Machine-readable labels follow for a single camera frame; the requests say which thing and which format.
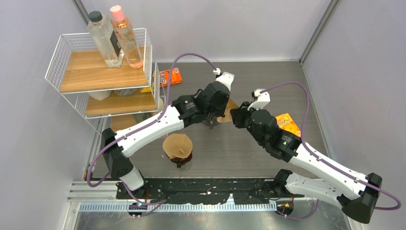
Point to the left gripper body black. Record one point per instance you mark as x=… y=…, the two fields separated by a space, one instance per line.
x=218 y=111

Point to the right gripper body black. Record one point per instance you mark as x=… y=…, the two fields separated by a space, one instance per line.
x=245 y=105

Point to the brown paper coffee filter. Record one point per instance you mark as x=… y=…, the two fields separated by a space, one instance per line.
x=228 y=118
x=177 y=146

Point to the brown plastic coffee dripper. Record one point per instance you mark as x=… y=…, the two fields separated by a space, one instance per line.
x=180 y=161

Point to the dark green coffee dripper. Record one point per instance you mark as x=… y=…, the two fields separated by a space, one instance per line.
x=211 y=122

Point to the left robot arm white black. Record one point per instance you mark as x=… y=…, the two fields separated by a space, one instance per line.
x=183 y=112

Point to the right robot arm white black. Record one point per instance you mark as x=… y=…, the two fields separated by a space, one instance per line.
x=347 y=189

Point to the orange Scrub Daddy sponge package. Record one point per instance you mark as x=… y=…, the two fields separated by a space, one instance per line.
x=286 y=123

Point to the small orange box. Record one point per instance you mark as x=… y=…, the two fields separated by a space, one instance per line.
x=176 y=77

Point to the round tin on shelf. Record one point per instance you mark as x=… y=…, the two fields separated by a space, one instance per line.
x=126 y=92

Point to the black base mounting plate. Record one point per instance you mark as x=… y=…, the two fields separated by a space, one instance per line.
x=206 y=191

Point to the white jug on shelf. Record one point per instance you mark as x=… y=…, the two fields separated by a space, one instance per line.
x=100 y=95

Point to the pink bottle pink cap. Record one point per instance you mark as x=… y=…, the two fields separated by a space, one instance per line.
x=126 y=37

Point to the clear bottle black cap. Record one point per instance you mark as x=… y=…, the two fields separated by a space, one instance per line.
x=104 y=37

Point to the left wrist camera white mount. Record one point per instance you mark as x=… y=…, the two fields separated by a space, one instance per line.
x=224 y=78

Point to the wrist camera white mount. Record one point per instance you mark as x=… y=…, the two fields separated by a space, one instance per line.
x=261 y=99
x=224 y=78

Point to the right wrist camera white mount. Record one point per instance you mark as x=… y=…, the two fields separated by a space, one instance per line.
x=261 y=99

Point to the white wire shelf rack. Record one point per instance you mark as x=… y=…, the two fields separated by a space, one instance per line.
x=76 y=68

